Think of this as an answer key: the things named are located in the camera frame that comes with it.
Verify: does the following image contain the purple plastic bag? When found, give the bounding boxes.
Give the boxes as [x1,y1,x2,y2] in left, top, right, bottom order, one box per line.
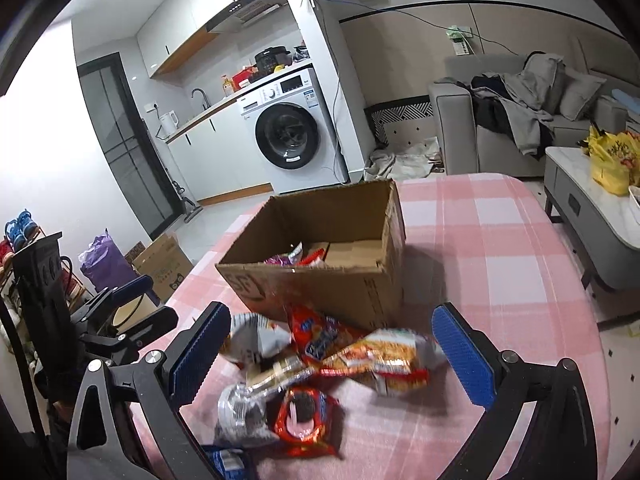
[79,230,141,293]

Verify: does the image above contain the white wall cabinets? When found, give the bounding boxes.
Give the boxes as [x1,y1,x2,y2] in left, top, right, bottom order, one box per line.
[135,0,296,78]

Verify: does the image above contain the pink plaid tablecloth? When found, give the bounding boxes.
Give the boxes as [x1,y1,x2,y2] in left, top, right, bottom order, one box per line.
[135,172,601,480]

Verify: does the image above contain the brown cardboard box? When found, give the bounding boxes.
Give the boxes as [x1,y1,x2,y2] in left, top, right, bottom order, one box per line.
[215,179,407,332]

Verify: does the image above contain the grey coffee table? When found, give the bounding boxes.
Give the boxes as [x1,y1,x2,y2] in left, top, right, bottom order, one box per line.
[542,145,640,293]

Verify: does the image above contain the white washing machine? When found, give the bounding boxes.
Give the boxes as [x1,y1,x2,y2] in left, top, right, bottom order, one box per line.
[235,66,349,193]

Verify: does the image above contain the white base cabinets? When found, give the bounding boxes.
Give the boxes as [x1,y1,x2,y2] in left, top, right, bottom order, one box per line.
[165,97,273,206]

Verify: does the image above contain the yellow plastic bag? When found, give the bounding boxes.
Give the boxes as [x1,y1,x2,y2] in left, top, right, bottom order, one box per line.
[580,125,640,196]

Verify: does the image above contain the red blue snack packet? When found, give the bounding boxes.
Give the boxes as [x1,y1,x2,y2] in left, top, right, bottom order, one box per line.
[286,304,368,366]

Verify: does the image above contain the silver cookie packet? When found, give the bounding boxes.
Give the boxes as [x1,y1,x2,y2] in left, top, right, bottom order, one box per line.
[214,380,281,448]

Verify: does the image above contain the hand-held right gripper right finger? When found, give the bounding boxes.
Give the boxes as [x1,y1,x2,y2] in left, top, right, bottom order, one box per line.
[431,302,599,480]

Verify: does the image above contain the red cookie packet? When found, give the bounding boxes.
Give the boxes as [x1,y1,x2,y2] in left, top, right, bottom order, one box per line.
[272,385,345,458]

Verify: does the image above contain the white cloth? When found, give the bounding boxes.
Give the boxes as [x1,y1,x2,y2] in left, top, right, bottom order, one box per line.
[364,136,443,181]

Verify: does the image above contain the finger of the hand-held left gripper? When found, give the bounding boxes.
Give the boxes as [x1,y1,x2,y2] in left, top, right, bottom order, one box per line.
[82,307,179,366]
[72,276,157,333]

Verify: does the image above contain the range hood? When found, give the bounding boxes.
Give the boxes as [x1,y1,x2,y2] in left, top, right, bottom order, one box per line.
[207,0,288,33]

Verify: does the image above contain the grey clothes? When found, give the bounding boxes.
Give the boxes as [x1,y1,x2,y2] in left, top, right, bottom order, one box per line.
[470,52,568,156]

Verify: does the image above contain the light blue cushion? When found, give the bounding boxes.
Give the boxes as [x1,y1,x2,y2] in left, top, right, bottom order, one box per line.
[612,89,640,111]

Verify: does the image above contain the clear cracker packet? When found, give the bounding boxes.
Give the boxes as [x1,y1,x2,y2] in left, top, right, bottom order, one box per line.
[242,355,321,393]

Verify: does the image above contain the black clothes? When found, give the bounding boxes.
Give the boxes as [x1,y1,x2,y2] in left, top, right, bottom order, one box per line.
[470,74,556,146]

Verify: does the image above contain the beige round container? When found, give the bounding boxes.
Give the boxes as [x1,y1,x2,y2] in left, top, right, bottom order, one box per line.
[111,292,161,333]

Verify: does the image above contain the printed cardboard box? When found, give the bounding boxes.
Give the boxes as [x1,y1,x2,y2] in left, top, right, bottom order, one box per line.
[131,232,195,303]

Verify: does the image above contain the orange noodle snack packet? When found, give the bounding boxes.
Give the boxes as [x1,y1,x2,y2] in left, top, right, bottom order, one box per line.
[295,242,331,268]
[317,328,446,397]

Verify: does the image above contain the grey sofa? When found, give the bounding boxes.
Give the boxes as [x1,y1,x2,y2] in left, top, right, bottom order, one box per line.
[427,52,640,178]

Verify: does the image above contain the black white patterned panel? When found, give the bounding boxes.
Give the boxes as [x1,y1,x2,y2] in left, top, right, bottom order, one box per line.
[365,100,435,148]

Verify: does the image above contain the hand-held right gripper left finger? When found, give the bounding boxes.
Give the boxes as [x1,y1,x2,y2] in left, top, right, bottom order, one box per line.
[67,301,232,480]

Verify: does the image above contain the dark glass door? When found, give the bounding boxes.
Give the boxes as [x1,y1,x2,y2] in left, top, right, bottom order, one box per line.
[77,54,183,241]

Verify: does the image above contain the blue shoes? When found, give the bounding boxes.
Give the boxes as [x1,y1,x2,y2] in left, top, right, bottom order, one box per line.
[4,210,36,251]

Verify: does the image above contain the wooden shoe rack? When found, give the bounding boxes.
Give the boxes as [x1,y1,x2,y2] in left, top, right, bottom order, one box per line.
[0,225,96,341]

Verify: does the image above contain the stick vacuum cleaner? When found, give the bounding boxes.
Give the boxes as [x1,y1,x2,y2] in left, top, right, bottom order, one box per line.
[172,180,203,223]

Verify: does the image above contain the green white wall control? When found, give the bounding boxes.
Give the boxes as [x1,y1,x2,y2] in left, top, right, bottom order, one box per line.
[446,25,473,56]

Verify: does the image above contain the dark wall cable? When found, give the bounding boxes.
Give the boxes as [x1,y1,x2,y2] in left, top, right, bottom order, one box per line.
[310,0,531,56]

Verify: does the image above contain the silver snack packet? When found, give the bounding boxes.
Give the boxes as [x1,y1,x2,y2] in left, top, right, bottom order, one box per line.
[220,312,293,368]

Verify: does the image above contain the grey pillow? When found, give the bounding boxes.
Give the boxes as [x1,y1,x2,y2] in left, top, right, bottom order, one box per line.
[557,67,608,121]

